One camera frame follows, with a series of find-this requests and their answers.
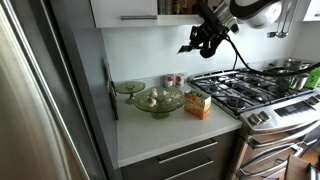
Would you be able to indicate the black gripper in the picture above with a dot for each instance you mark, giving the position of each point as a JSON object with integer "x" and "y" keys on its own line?
{"x": 208, "y": 33}

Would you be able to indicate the dark tea bag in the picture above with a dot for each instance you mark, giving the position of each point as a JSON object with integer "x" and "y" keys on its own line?
{"x": 185, "y": 49}

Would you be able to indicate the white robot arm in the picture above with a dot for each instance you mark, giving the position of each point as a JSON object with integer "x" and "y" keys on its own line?
{"x": 256, "y": 13}

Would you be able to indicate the orange tea box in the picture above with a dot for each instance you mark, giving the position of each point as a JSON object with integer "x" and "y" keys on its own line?
{"x": 197, "y": 106}

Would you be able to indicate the white labelled can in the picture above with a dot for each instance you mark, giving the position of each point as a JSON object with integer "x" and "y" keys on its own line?
{"x": 179, "y": 80}

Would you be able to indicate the red and white can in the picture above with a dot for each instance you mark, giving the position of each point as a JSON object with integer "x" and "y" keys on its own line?
{"x": 169, "y": 81}

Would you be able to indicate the white garlic bulb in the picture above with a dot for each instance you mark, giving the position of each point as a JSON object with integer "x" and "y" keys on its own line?
{"x": 153, "y": 93}
{"x": 150, "y": 101}

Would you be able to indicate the black stove grate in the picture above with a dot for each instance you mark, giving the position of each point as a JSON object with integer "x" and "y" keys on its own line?
{"x": 240, "y": 88}

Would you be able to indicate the large green glass cake stand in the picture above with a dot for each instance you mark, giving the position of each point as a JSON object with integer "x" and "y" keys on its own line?
{"x": 160, "y": 103}

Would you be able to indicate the white upper cabinet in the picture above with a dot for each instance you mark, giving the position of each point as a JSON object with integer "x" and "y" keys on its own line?
{"x": 126, "y": 8}

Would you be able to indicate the small green glass cake stand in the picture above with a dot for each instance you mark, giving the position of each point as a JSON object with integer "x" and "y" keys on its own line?
{"x": 130, "y": 87}

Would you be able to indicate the small hanging steel utensil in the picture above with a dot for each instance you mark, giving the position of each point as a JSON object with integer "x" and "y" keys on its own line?
{"x": 271, "y": 34}

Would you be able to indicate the hanging steel ladle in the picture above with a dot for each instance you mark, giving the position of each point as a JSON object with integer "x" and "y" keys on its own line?
{"x": 282, "y": 34}

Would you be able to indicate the black strip on refrigerator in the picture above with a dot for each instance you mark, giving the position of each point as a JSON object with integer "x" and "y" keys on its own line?
{"x": 111, "y": 93}

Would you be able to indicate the silver stove knob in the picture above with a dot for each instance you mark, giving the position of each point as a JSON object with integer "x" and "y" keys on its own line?
{"x": 254, "y": 119}
{"x": 264, "y": 116}

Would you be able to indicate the steel pot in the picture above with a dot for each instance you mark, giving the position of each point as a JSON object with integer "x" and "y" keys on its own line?
{"x": 286, "y": 81}

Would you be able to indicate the steel pan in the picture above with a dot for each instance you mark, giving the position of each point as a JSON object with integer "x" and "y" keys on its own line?
{"x": 296, "y": 64}

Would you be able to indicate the stainless steel gas stove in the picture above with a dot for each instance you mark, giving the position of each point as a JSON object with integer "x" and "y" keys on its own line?
{"x": 283, "y": 120}

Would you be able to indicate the dark base drawer cabinet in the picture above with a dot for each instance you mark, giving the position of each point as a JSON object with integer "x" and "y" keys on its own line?
{"x": 186, "y": 166}

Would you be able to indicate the stainless steel refrigerator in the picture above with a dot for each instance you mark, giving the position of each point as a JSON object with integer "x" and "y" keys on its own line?
{"x": 26, "y": 100}

